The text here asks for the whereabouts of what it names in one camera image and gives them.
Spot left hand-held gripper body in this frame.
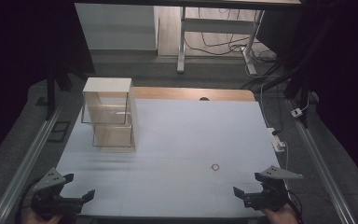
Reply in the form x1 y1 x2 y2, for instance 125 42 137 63
30 167 86 218

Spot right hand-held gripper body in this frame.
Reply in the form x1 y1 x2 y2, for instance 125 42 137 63
243 164 304 213

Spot person's left hand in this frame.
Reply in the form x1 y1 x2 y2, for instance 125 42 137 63
22 208 62 224

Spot person's right hand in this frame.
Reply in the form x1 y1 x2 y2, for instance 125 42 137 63
260 204 299 224

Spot white power strip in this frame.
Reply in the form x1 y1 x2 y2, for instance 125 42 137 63
267 127 286 153

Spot clear acrylic drawer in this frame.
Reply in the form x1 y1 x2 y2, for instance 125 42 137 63
80 91 131 126
92 123 135 148

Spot small white adapter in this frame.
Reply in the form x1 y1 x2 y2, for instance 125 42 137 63
290 107 304 119

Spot white table mat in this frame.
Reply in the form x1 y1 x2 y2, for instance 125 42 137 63
55 97 282 218

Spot black metal stand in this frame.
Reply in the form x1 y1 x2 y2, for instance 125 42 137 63
45 59 76 121
255 12 334 129

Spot clear acrylic box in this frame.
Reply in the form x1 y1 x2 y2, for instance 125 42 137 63
82 77 141 154

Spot white cabinet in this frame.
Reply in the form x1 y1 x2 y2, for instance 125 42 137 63
74 3 160 51

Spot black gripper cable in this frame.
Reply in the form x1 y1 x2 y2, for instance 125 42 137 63
18 175 46 224
287 189 305 224

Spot aluminium rail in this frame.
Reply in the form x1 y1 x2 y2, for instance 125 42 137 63
0 105 63 224
284 98 357 224

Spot black rectangular frame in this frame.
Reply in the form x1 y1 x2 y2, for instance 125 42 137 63
47 120 72 144

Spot black floor cables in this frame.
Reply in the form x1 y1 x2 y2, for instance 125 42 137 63
183 7 281 91

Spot white desk frame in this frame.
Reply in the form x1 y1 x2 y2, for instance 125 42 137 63
176 6 266 76

